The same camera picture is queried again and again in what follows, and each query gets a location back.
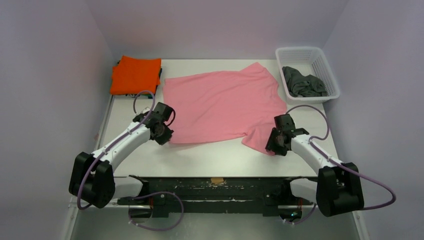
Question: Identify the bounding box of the pink t shirt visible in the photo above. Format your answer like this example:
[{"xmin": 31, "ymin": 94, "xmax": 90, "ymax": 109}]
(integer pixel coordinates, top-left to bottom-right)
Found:
[{"xmin": 162, "ymin": 62, "xmax": 287, "ymax": 155}]

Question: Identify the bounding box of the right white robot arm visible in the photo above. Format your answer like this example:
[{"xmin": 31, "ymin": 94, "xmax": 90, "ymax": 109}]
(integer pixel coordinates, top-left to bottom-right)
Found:
[{"xmin": 265, "ymin": 114, "xmax": 365, "ymax": 217}]

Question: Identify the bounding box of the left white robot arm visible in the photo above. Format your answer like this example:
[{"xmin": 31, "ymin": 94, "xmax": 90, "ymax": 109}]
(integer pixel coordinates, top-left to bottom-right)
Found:
[{"xmin": 68, "ymin": 102, "xmax": 176, "ymax": 210}]

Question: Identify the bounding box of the grey crumpled t shirt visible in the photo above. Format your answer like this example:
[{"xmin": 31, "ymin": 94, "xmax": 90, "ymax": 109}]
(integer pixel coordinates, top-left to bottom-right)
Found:
[{"xmin": 282, "ymin": 66, "xmax": 328, "ymax": 98}]

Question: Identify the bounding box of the orange folded t shirt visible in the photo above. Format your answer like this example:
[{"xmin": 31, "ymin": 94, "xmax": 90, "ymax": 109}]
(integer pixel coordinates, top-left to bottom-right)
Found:
[{"xmin": 109, "ymin": 55, "xmax": 162, "ymax": 96}]

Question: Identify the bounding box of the white plastic laundry basket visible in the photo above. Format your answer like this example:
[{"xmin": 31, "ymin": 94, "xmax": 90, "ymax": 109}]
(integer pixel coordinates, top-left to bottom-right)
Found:
[{"xmin": 275, "ymin": 46, "xmax": 340, "ymax": 105}]

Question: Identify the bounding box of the brown tape piece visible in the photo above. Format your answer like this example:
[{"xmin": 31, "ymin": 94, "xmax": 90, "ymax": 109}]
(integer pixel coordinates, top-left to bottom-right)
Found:
[{"xmin": 210, "ymin": 177, "xmax": 225, "ymax": 185}]

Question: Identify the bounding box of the black mounting base rail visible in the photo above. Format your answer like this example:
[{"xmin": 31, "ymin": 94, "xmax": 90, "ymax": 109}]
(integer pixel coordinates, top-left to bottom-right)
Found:
[{"xmin": 116, "ymin": 177, "xmax": 314, "ymax": 220}]

